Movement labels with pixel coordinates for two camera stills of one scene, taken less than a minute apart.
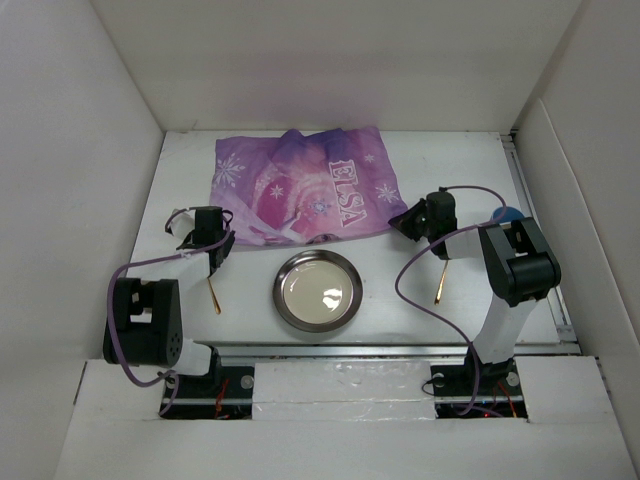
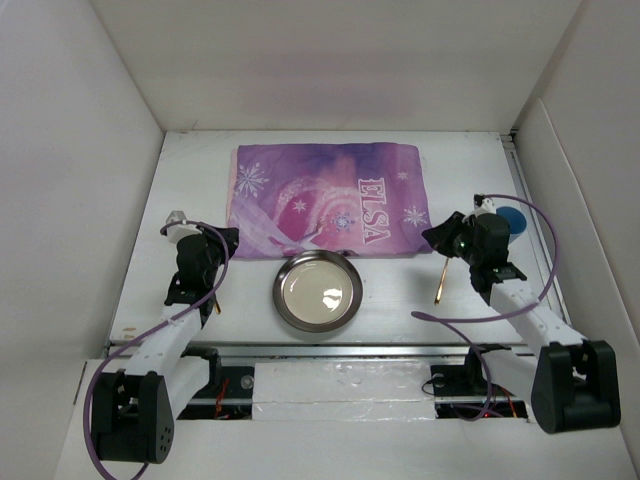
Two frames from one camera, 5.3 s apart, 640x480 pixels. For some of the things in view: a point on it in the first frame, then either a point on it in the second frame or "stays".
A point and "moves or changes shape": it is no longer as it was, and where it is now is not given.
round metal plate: (317, 290) stays
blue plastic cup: (510, 214) stays
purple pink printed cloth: (291, 188) moves or changes shape
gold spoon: (441, 283) stays
